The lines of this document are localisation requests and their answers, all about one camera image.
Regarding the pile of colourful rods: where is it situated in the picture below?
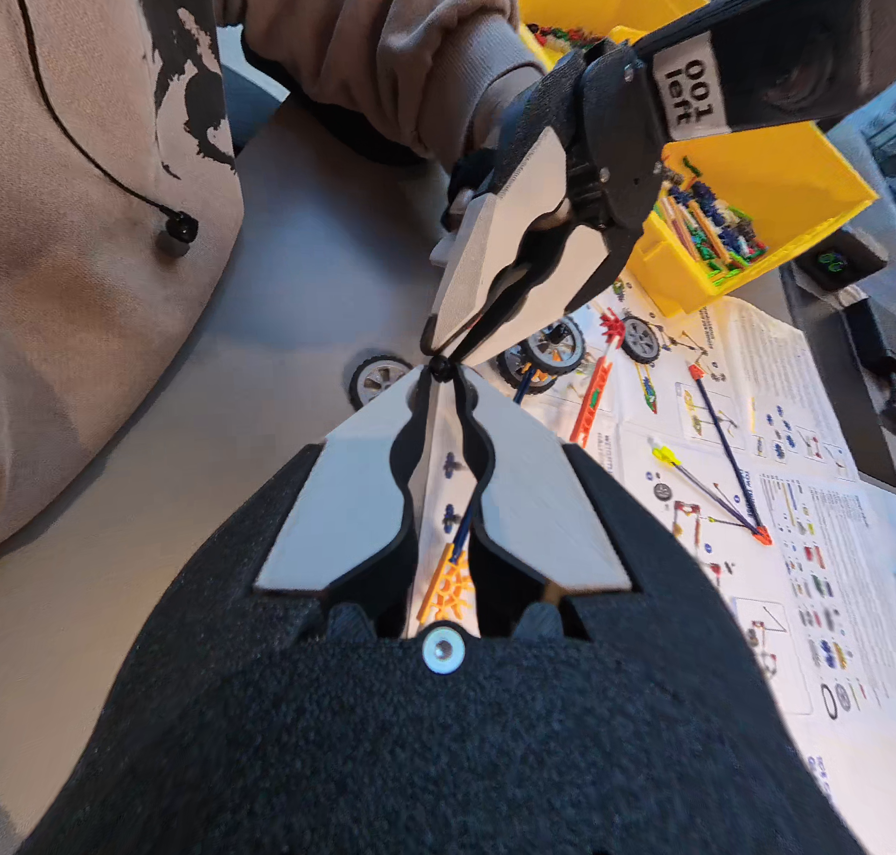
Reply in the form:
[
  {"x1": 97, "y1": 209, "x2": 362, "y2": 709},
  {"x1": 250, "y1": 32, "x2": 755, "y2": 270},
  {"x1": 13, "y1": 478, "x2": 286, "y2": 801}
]
[{"x1": 651, "y1": 167, "x2": 768, "y2": 293}]

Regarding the black device with green display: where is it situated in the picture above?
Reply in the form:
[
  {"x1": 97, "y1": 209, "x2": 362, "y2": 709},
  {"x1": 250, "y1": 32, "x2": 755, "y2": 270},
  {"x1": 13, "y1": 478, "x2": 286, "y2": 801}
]
[{"x1": 814, "y1": 225, "x2": 891, "y2": 296}]

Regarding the colourful construction toy model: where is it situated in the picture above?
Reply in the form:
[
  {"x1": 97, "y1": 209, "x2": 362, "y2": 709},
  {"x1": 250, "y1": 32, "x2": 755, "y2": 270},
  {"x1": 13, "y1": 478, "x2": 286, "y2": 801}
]
[{"x1": 415, "y1": 307, "x2": 628, "y2": 626}]

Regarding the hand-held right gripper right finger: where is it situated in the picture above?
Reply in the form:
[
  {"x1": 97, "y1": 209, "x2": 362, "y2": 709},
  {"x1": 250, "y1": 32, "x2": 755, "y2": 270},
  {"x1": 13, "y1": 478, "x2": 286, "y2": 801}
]
[{"x1": 455, "y1": 365, "x2": 634, "y2": 632}]

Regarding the black cord with round end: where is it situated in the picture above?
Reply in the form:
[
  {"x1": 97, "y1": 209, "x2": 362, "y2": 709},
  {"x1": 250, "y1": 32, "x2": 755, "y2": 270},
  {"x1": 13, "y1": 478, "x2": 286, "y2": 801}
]
[{"x1": 7, "y1": 0, "x2": 201, "y2": 258}]

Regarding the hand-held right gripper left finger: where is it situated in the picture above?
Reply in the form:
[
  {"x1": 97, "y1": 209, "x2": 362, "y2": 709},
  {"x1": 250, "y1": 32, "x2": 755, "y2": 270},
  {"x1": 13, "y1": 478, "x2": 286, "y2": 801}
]
[{"x1": 255, "y1": 365, "x2": 432, "y2": 632}]

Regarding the blue rod V-shaped assembly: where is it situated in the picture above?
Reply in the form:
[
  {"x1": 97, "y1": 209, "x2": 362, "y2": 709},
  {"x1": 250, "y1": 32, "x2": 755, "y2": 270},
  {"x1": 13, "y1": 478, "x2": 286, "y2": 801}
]
[{"x1": 647, "y1": 361, "x2": 775, "y2": 548}]

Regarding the person's left hand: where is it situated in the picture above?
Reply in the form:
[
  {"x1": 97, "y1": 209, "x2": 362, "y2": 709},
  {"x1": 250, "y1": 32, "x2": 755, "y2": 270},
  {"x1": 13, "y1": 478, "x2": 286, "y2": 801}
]
[{"x1": 429, "y1": 183, "x2": 477, "y2": 268}]

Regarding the grey desk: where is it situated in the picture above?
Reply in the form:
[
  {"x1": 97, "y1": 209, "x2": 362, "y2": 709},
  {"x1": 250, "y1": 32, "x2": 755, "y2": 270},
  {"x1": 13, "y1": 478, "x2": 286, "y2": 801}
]
[{"x1": 0, "y1": 29, "x2": 896, "y2": 855}]

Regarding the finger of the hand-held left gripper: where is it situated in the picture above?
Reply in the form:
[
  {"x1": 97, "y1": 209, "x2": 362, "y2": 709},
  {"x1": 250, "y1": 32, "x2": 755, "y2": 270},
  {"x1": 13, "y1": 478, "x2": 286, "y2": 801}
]
[
  {"x1": 455, "y1": 218, "x2": 613, "y2": 369},
  {"x1": 425, "y1": 127, "x2": 575, "y2": 359}
]

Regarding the printed instruction sheet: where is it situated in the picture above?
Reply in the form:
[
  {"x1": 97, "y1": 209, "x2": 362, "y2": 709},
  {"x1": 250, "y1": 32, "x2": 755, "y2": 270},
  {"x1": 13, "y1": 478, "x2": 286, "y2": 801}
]
[{"x1": 462, "y1": 274, "x2": 896, "y2": 855}]

